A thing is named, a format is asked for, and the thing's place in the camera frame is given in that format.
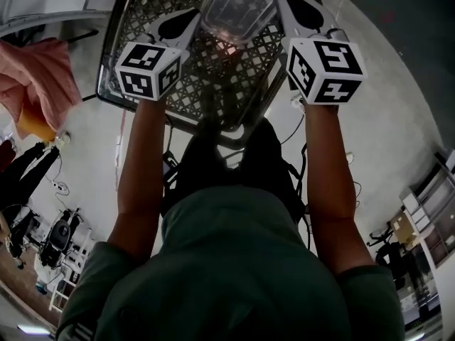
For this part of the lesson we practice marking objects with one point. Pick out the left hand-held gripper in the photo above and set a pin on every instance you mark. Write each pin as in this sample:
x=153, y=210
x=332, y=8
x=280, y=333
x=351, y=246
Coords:
x=142, y=73

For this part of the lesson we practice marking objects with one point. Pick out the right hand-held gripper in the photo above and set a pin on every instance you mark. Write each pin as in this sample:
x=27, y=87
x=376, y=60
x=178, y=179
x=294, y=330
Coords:
x=330, y=69

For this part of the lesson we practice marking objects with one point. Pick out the clear plastic container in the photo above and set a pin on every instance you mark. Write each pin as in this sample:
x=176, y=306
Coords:
x=238, y=9

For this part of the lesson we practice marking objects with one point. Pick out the person's right forearm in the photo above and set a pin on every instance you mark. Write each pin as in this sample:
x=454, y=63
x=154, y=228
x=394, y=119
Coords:
x=330, y=190

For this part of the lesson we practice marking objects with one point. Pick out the person's left forearm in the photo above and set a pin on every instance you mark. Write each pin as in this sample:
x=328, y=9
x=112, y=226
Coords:
x=140, y=176

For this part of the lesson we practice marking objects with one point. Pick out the black lattice basket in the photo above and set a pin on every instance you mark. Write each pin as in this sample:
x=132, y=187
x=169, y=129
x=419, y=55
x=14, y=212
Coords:
x=220, y=84

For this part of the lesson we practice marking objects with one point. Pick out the pink cloth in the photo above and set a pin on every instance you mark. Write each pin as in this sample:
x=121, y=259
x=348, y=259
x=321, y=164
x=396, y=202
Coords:
x=39, y=76

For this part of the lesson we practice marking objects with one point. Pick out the person's black trousers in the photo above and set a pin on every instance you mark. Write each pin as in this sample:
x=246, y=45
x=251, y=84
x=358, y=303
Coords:
x=263, y=162

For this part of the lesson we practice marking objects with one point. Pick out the white power strip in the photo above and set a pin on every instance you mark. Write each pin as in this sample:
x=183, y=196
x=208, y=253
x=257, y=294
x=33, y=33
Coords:
x=61, y=187

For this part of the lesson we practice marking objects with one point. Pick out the white shelf cabinet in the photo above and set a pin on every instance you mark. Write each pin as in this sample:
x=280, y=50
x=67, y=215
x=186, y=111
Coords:
x=433, y=204

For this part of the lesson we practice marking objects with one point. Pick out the cardboard box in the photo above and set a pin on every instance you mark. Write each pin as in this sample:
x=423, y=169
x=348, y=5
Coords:
x=403, y=227

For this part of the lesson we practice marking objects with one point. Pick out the black office chair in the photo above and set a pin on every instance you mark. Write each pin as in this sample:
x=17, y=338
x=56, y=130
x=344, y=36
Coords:
x=58, y=238
x=391, y=258

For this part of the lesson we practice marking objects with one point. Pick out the person's green shirt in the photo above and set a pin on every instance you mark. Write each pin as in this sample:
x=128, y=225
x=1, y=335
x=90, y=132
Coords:
x=227, y=279

